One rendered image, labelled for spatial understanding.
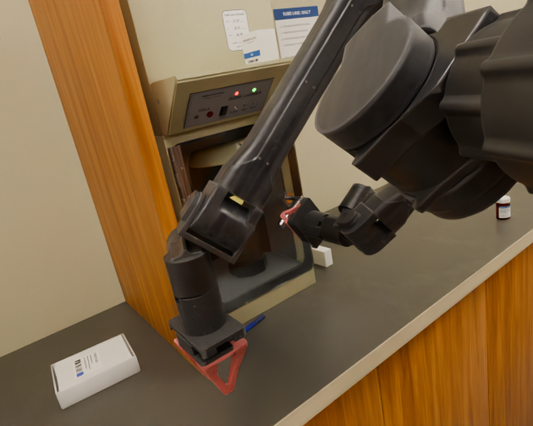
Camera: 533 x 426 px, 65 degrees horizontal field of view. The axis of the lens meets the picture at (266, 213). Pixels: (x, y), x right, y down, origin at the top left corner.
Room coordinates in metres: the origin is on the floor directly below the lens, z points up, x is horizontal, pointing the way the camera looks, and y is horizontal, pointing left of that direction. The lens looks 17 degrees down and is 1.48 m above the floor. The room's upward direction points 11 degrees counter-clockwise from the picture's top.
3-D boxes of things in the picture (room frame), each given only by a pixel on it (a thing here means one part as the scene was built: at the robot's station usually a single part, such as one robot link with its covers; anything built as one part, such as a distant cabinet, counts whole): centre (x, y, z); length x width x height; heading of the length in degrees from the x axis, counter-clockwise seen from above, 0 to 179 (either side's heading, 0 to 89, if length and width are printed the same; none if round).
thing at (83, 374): (0.78, 0.43, 0.96); 0.16 x 0.12 x 0.04; 119
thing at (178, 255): (0.49, 0.11, 1.27); 0.07 x 0.06 x 0.07; 10
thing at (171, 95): (0.87, 0.01, 1.46); 0.32 x 0.12 x 0.10; 124
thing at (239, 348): (0.48, 0.10, 1.14); 0.07 x 0.07 x 0.09; 33
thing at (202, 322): (0.49, 0.11, 1.21); 0.10 x 0.07 x 0.07; 33
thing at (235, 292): (0.91, 0.03, 1.19); 0.30 x 0.01 x 0.40; 123
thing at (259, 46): (0.91, -0.05, 1.54); 0.05 x 0.05 x 0.06; 41
